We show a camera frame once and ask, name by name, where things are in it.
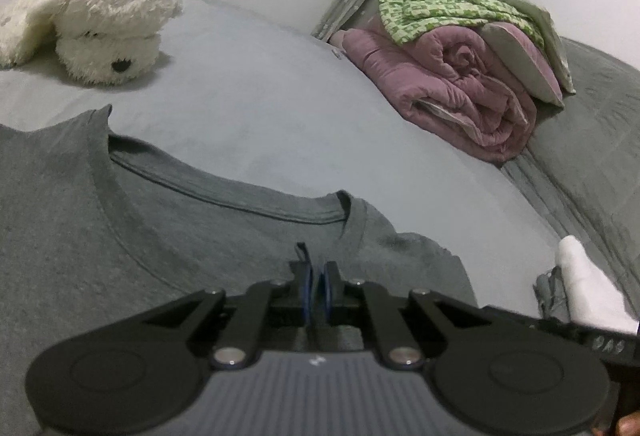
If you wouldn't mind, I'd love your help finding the folded grey garment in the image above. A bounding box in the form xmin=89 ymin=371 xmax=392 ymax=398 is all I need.
xmin=532 ymin=266 xmax=573 ymax=322

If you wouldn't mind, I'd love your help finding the pink folded quilt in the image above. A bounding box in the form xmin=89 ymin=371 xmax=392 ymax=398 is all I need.
xmin=342 ymin=26 xmax=538 ymax=163

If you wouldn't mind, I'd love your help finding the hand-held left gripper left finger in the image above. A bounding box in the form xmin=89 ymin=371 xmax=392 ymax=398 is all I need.
xmin=142 ymin=243 xmax=316 ymax=369

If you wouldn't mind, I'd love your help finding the green patterned blanket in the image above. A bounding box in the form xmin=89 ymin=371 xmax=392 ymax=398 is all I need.
xmin=376 ymin=0 xmax=576 ymax=94

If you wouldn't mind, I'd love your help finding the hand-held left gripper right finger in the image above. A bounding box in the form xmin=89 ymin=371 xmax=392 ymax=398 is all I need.
xmin=320 ymin=260 xmax=493 ymax=369

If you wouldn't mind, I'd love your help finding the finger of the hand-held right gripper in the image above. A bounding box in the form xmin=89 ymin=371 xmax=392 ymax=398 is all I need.
xmin=535 ymin=315 xmax=581 ymax=336

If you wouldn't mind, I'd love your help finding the person's right hand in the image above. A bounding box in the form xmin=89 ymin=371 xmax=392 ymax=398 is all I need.
xmin=616 ymin=411 xmax=640 ymax=436

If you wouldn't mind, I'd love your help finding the white plush dog toy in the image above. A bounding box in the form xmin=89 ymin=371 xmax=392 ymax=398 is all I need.
xmin=0 ymin=0 xmax=185 ymax=87

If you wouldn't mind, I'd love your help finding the grey pink pillow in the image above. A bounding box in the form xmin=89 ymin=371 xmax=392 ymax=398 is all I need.
xmin=480 ymin=21 xmax=566 ymax=108

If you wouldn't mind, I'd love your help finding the grey t-shirt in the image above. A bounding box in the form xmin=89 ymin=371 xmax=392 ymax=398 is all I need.
xmin=0 ymin=105 xmax=478 ymax=436

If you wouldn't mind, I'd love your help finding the folded white garment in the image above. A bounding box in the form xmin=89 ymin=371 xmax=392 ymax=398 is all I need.
xmin=555 ymin=235 xmax=640 ymax=334

